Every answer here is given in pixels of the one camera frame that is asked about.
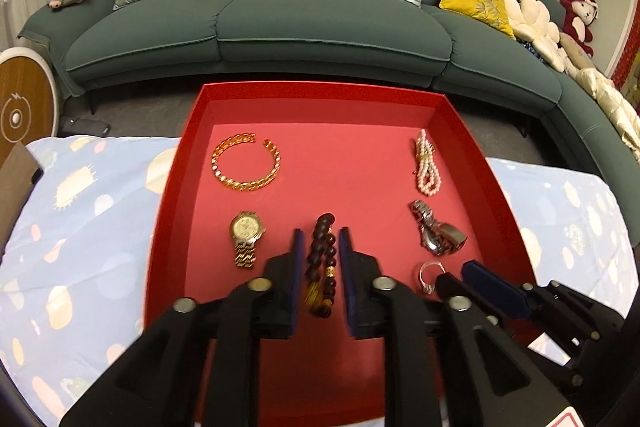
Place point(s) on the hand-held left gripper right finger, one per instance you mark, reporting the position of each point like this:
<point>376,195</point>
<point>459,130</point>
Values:
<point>347,267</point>

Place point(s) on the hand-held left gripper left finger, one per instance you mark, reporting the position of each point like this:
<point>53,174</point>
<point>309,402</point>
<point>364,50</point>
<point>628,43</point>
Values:
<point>298,267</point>

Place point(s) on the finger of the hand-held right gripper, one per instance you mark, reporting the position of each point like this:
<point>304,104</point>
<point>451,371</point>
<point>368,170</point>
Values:
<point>495,287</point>
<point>452,284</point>

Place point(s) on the silver wristwatch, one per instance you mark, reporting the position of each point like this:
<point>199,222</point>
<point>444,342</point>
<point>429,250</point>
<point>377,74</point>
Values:
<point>440,237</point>

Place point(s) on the gold wristwatch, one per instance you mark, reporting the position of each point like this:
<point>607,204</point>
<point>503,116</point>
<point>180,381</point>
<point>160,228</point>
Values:
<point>245,229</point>

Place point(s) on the red cardboard box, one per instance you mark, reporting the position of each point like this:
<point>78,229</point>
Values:
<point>350,177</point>

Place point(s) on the blue planet print tablecloth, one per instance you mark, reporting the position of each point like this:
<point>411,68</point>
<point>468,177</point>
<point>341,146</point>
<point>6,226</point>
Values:
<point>85,257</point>

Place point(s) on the cream satin pillows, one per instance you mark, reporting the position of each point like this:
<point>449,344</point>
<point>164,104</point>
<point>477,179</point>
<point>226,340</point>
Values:
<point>610,102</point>

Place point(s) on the green sofa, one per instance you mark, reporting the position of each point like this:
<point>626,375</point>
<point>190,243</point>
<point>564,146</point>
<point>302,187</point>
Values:
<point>325,37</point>

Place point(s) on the small beige pillow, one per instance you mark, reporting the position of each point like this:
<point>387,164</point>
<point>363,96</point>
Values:
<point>575,49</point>

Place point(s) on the dark object on floor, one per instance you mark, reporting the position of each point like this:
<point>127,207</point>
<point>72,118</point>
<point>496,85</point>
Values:
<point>87,127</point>

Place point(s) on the white flower plush cushion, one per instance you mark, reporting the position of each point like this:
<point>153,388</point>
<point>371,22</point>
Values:
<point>537,27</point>

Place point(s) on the red plush monkey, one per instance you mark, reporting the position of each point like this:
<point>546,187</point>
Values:
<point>580,17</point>

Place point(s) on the brown cardboard box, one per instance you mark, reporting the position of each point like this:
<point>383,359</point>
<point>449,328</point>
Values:
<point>15,187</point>

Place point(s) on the round white wood-faced appliance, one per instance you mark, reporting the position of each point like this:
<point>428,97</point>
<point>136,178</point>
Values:
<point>25,107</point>

